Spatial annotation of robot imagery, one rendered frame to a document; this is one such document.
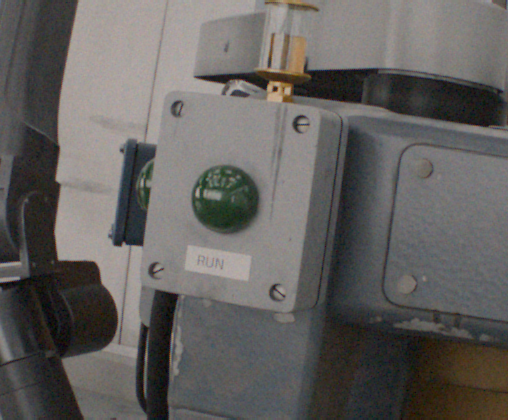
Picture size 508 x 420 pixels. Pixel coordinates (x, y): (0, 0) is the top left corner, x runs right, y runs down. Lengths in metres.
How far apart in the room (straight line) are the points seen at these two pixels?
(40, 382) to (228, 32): 0.35
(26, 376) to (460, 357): 0.29
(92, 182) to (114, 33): 0.77
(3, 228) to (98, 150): 5.64
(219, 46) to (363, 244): 0.47
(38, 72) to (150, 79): 5.49
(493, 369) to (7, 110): 0.37
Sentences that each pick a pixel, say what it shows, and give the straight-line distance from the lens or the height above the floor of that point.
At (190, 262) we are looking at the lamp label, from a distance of 0.57.
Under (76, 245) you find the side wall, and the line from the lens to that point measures 6.52.
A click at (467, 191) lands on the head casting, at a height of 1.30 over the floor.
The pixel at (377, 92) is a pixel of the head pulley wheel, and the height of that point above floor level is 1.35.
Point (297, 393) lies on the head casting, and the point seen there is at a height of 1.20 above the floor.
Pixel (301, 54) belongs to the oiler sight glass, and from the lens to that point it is 0.64.
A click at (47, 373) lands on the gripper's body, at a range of 0.84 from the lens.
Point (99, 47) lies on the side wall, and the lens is 6.52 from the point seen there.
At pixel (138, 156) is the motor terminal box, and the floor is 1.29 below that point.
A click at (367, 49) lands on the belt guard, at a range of 0.75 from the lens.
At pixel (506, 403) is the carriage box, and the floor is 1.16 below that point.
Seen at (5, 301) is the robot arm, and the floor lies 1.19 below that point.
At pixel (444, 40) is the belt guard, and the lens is 0.71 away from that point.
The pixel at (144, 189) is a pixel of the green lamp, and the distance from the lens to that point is 0.59.
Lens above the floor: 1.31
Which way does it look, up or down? 3 degrees down
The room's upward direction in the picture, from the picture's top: 8 degrees clockwise
